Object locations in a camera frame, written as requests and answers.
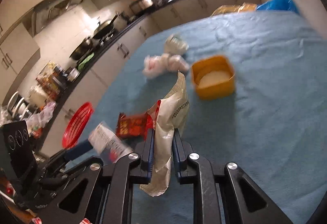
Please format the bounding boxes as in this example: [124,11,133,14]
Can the white barcode medicine box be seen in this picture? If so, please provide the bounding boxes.
[88,122,134,164]

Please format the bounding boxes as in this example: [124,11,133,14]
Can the red snack wrapper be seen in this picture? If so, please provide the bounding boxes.
[115,100,161,140]

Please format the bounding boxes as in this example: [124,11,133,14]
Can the white green printed bag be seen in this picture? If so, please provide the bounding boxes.
[140,72,189,197]

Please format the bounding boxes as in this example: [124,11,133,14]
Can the white red plastic bag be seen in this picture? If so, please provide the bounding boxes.
[142,53,189,79]

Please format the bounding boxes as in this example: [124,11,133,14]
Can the yellow plastic container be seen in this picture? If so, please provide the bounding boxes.
[191,55,236,100]

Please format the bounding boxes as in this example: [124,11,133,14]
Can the lower kitchen cabinets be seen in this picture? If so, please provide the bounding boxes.
[34,0,264,156]

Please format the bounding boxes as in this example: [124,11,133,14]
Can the red plastic basket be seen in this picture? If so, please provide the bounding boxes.
[62,102,94,149]

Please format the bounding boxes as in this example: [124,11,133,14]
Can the plastic bags on counter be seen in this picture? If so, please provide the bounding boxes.
[26,101,57,133]

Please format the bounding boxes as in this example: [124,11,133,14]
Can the white dish rack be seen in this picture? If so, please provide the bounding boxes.
[7,92,28,119]

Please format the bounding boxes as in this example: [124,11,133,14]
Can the condiment bottles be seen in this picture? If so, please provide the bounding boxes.
[36,62,68,101]

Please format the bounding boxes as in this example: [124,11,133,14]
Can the green cloth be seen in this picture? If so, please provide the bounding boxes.
[76,52,95,72]

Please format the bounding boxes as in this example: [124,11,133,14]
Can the black wok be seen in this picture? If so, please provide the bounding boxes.
[69,37,93,61]

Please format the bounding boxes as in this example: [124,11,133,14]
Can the wok with lid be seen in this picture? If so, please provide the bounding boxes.
[93,13,119,39]

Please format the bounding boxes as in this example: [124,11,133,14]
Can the range hood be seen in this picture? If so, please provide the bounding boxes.
[31,0,83,36]

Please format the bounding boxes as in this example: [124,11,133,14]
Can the silver rice cooker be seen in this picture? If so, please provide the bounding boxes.
[129,0,153,15]

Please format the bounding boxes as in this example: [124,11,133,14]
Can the yellow plastic bag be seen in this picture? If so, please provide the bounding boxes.
[211,3,257,16]

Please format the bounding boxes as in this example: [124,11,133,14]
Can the blue plastic bag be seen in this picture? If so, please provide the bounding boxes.
[256,0,300,14]

